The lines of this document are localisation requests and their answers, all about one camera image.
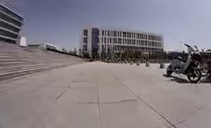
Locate row of trees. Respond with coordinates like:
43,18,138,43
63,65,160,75
89,47,168,63

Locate white building with blue panels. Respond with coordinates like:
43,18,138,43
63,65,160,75
81,26,165,61

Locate grey concrete slab pavement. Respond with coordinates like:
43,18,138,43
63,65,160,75
0,60,211,128

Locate row of bollards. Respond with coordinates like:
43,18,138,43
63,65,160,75
117,59,166,69

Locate low white building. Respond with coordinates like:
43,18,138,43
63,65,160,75
27,42,63,52

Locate pale motor scooter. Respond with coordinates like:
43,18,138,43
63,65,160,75
165,43,204,84

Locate grey stone steps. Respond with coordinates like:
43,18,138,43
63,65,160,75
0,42,89,84

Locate dark glass building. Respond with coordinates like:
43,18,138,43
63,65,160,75
0,0,26,45

